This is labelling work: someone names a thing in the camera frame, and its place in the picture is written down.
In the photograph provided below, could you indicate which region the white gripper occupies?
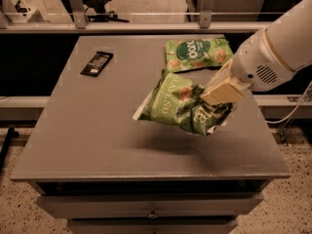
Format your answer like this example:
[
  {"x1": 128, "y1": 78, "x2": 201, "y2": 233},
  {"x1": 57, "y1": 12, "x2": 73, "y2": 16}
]
[{"x1": 200, "y1": 29, "x2": 295, "y2": 105}]

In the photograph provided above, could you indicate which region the green jalapeno chip bag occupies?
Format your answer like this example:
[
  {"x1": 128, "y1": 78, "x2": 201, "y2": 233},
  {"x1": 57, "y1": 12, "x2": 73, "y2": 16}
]
[{"x1": 133, "y1": 70, "x2": 234, "y2": 137}]

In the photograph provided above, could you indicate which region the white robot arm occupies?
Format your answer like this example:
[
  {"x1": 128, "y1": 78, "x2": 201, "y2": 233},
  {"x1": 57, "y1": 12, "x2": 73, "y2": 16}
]
[{"x1": 201, "y1": 0, "x2": 312, "y2": 105}]

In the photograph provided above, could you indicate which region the green rice chip bag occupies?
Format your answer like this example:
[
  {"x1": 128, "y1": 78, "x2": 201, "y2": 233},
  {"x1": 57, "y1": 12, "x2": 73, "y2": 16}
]
[{"x1": 166, "y1": 37, "x2": 233, "y2": 73}]

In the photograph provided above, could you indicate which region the black chocolate bar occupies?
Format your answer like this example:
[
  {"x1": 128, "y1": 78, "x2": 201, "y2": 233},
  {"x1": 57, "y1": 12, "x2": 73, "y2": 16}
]
[{"x1": 80, "y1": 52, "x2": 113, "y2": 77}]

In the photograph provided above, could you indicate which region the metal drawer knob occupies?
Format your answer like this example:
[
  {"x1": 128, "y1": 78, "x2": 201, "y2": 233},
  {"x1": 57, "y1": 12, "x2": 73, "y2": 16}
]
[{"x1": 147, "y1": 209, "x2": 158, "y2": 219}]

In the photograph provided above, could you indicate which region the grey drawer cabinet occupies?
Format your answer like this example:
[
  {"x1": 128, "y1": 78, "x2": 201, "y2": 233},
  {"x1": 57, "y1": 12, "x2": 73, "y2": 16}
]
[{"x1": 12, "y1": 35, "x2": 290, "y2": 234}]

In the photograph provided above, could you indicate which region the grey metal railing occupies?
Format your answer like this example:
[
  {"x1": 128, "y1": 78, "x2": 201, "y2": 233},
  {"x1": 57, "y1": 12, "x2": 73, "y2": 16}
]
[{"x1": 0, "y1": 0, "x2": 312, "y2": 35}]

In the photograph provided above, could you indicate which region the black pole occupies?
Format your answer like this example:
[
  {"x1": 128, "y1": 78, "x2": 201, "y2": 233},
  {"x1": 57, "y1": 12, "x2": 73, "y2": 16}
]
[{"x1": 0, "y1": 128, "x2": 20, "y2": 172}]

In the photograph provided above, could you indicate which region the white cable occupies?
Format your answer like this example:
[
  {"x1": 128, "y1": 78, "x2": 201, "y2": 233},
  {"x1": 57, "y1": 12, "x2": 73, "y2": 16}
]
[{"x1": 265, "y1": 81, "x2": 312, "y2": 125}]

